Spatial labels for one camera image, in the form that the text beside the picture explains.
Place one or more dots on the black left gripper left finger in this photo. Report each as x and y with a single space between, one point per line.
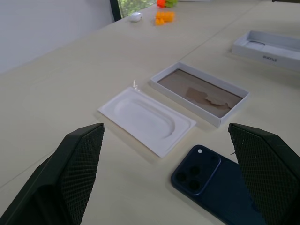
58 178

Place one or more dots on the white earbuds case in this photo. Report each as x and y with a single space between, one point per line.
136 17

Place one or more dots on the white moulded pulp tray insert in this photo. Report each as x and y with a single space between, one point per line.
145 119

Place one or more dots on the orange-yellow toy block cluster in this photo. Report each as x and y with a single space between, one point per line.
164 18

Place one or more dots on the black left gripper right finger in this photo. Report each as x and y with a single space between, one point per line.
269 168

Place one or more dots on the black window frame post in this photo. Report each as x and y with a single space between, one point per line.
115 10

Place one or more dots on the white phone box lid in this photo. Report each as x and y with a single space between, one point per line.
269 55

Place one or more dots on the dark blue smartphone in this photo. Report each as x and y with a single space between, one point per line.
211 197
199 90

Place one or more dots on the orange and green toy blocks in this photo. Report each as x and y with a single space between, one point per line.
166 2

